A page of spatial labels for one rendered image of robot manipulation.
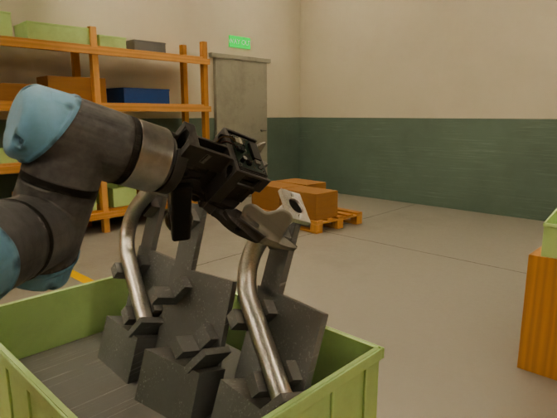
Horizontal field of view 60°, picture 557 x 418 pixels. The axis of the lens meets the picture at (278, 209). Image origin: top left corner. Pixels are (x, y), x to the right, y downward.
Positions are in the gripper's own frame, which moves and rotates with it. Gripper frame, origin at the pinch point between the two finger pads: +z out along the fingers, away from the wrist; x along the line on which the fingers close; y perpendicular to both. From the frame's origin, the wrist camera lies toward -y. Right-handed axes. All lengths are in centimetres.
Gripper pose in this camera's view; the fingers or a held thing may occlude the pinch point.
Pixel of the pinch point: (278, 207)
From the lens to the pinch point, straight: 68.9
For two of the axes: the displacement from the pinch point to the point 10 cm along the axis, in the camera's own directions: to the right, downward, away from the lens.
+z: 7.3, 2.0, 6.5
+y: 6.3, -5.8, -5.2
